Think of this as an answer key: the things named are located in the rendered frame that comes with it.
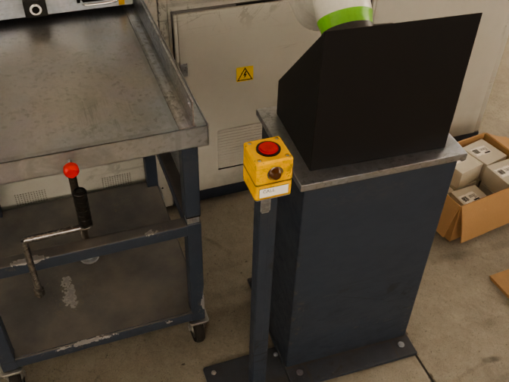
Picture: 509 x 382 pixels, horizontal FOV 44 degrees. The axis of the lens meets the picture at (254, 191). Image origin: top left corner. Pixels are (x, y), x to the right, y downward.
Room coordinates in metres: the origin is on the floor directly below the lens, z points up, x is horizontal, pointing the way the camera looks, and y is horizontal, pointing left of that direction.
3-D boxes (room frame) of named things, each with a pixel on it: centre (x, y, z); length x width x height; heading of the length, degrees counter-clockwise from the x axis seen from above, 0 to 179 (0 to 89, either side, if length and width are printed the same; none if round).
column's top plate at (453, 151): (1.29, -0.25, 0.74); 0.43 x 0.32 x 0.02; 109
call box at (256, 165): (1.00, -0.03, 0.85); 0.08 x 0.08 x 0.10; 21
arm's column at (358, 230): (1.29, -0.25, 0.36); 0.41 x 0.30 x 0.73; 109
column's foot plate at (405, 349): (1.29, -0.25, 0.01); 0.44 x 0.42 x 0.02; 19
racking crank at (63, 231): (1.00, 0.45, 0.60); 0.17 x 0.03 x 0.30; 112
